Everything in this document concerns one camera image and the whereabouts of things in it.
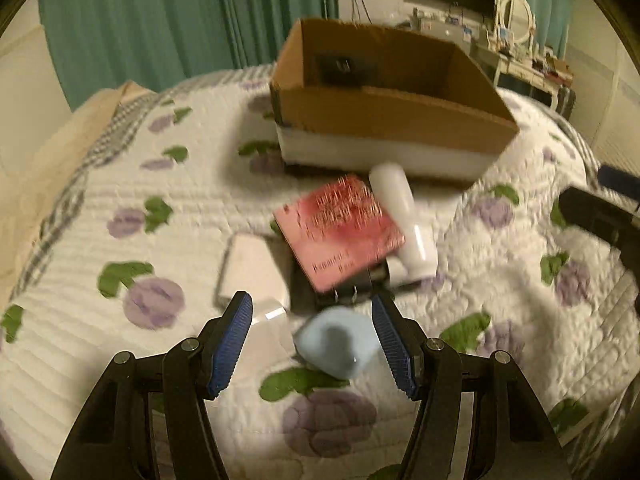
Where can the beige pillow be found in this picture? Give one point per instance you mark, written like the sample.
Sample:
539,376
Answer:
29,197

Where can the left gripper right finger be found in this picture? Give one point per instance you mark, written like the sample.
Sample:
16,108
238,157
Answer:
511,436

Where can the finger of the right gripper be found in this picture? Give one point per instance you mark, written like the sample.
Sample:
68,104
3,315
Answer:
612,224
620,181

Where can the light blue case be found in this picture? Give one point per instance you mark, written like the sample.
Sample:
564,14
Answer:
339,341

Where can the brown cardboard box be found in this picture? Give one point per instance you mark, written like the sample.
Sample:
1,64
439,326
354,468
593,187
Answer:
351,96

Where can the white oval vanity mirror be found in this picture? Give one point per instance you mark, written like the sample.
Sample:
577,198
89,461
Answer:
515,23

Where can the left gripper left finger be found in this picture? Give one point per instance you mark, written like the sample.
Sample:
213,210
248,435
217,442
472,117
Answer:
112,437

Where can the white plastic bottle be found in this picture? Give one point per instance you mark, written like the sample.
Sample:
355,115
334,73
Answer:
417,258

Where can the tall white power adapter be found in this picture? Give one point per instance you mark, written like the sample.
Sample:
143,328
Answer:
259,265

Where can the red embossed notebook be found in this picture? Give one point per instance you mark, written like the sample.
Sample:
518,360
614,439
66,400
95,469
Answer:
337,231

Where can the square white charger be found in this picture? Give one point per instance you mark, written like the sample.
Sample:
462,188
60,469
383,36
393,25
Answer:
270,334

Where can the black power adapter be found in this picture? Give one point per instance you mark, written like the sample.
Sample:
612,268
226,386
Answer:
356,288

